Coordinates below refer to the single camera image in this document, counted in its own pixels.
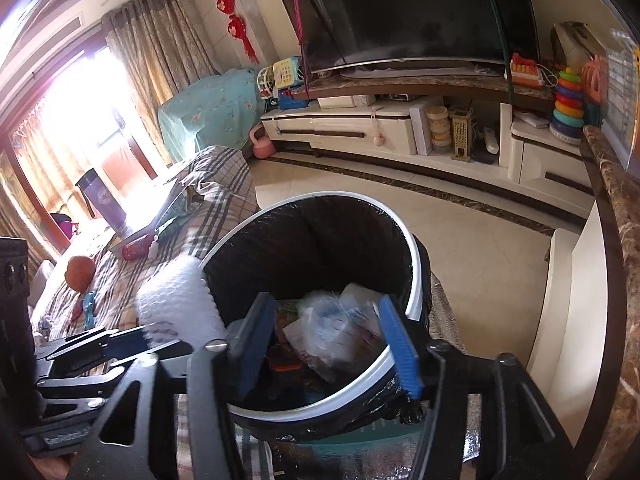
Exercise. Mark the beige window curtain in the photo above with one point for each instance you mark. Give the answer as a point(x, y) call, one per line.
point(162, 54)

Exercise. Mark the blue lollipop wrapper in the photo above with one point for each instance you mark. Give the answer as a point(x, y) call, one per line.
point(89, 310)

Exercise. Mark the orange round fruit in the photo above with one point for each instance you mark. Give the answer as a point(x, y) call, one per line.
point(79, 273)

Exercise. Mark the white foam fruit net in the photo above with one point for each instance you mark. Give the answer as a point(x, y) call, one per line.
point(176, 304)

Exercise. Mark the blue white wrapper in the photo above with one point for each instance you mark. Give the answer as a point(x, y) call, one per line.
point(315, 340)

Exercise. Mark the orange toy phone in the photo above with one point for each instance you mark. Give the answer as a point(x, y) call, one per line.
point(525, 72)

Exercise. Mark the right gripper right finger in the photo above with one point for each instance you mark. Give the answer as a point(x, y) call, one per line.
point(407, 341)

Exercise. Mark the rainbow stacking ring toy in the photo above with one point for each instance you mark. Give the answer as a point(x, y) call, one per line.
point(568, 114)

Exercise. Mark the stack of children books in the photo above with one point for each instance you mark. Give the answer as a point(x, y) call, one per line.
point(156, 208)

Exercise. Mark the teal cloth covered furniture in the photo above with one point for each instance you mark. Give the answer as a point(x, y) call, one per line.
point(215, 110)

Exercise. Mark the red hanging knot decoration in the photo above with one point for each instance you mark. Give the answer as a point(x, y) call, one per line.
point(236, 27)

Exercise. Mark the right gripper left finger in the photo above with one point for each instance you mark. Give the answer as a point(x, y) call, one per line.
point(248, 342)

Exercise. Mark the red pencil case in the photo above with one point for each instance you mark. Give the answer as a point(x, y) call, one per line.
point(138, 248)

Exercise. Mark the purple water bottle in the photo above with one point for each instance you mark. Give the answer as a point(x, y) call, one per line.
point(101, 199)

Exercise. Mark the plaid checked table cloth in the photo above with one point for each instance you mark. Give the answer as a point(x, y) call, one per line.
point(221, 175)

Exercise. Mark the black flat television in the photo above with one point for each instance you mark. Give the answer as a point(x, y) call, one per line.
point(346, 33)

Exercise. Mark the white red plastic bag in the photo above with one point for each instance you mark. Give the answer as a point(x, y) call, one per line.
point(359, 326)

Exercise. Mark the white tv cabinet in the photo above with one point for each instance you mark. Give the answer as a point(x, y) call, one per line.
point(480, 131)

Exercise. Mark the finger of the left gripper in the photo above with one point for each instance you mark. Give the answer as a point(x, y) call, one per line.
point(65, 374)
point(94, 345)

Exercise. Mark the pink kettlebell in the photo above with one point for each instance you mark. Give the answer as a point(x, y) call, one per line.
point(262, 146)

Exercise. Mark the white round trash bin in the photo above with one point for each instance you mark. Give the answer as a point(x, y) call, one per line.
point(320, 409)

